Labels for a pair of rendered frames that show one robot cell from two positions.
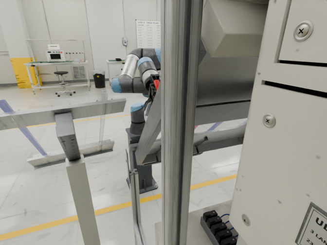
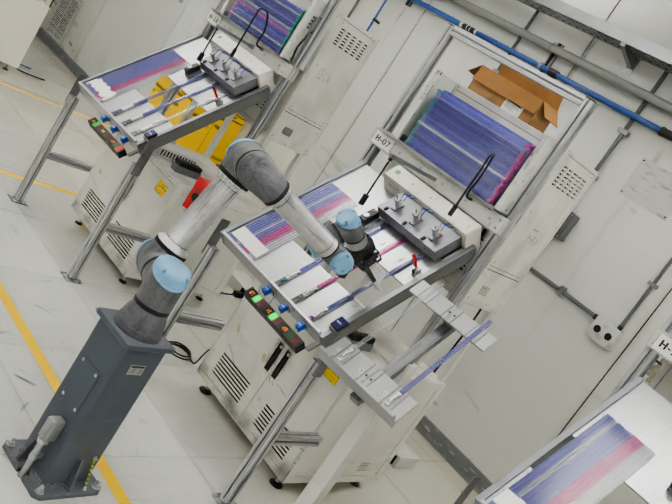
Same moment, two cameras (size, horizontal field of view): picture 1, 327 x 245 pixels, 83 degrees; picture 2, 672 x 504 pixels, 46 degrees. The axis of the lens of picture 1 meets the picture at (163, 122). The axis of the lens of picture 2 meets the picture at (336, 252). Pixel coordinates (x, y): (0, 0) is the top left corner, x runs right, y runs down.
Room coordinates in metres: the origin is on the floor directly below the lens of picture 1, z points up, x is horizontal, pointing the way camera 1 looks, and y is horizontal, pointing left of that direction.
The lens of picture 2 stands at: (2.26, 2.27, 1.53)
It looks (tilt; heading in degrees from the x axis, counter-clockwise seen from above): 12 degrees down; 238
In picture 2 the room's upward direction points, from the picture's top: 33 degrees clockwise
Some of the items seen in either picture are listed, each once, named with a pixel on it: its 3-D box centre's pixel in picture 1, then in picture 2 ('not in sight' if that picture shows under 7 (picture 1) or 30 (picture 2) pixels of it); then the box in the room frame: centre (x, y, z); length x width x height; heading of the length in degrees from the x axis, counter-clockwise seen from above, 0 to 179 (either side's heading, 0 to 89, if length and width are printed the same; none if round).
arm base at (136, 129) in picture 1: (138, 125); (145, 315); (1.39, 0.20, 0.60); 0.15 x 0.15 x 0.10
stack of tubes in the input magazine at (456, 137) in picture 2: not in sight; (471, 147); (0.38, -0.31, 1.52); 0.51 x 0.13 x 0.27; 109
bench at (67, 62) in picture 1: (62, 76); not in sight; (5.48, 2.96, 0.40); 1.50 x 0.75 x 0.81; 109
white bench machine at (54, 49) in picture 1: (55, 53); not in sight; (5.48, 3.01, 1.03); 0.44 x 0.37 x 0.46; 115
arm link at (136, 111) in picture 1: (138, 112); (164, 282); (1.39, 0.20, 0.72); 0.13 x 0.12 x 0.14; 90
